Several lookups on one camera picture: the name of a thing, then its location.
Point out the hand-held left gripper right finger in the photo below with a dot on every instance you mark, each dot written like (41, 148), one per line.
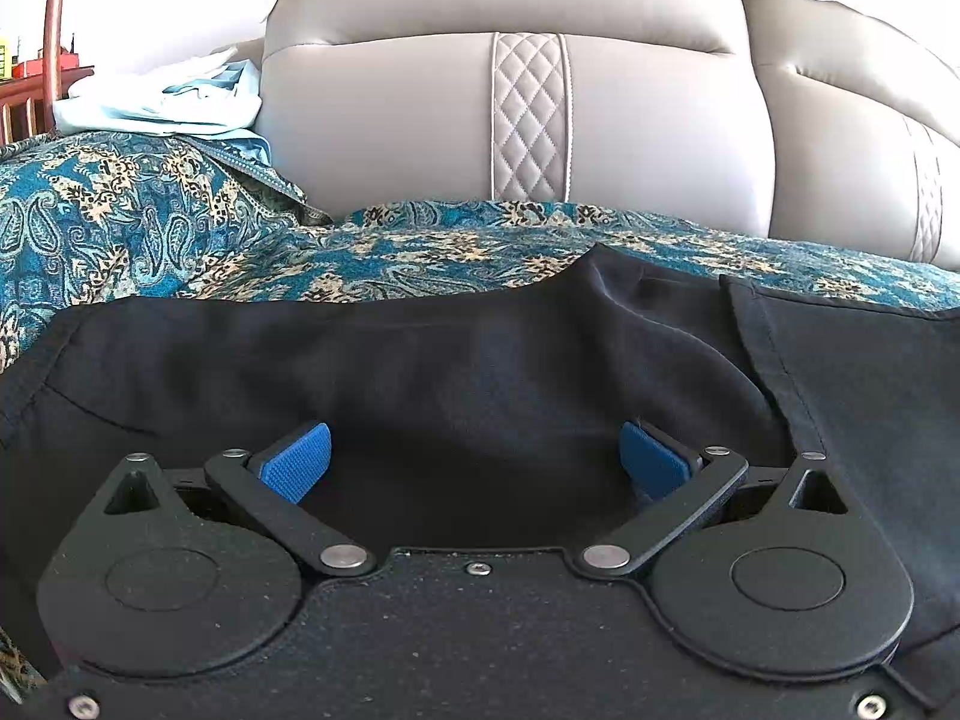
(652, 461)

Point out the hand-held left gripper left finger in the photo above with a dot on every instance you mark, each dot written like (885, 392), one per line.
(296, 459)

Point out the black pants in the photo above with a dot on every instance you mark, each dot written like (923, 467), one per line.
(465, 375)

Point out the teal paisley blanket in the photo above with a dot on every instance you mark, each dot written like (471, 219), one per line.
(450, 247)

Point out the teal paisley cushion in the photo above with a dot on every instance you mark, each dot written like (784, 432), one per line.
(120, 210)

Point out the beige padded headboard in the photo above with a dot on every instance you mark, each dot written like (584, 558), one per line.
(390, 105)

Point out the light blue cloth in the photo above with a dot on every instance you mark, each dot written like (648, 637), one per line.
(157, 101)

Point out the wooden cabinet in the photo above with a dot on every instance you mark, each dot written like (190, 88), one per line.
(30, 101)

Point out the curved wooden post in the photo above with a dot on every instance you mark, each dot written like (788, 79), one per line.
(56, 22)

